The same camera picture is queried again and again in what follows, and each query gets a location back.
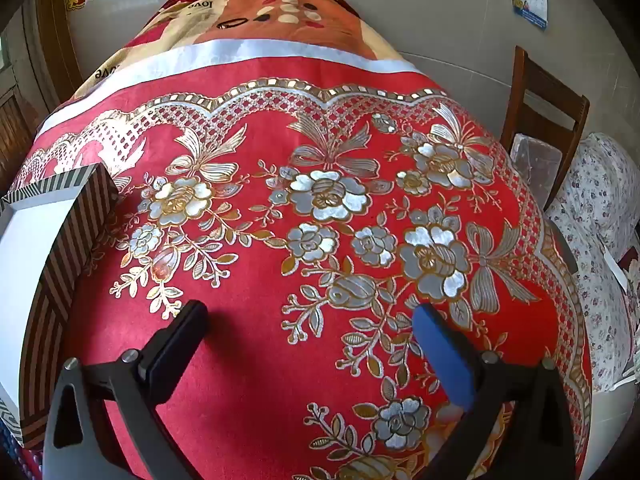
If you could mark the striped white box lid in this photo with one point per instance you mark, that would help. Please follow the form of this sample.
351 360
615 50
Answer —
30 270

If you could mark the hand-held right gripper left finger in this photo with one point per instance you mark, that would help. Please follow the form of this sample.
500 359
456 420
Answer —
175 340

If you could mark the wooden door with window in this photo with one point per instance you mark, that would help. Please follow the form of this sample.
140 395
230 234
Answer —
50 35

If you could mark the wooden chair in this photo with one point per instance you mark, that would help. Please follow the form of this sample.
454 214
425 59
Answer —
530 90

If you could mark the floral bedding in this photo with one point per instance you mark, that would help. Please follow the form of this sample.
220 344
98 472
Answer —
595 200

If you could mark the translucent plastic bag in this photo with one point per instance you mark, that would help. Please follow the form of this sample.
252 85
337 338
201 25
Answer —
537 160

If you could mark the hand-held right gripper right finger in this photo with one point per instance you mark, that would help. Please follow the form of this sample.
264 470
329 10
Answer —
440 355

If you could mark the printed blanket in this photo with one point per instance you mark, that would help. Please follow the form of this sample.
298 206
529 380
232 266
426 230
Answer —
300 25

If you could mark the red floral tablecloth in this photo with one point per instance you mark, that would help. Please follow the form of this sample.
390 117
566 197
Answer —
320 75

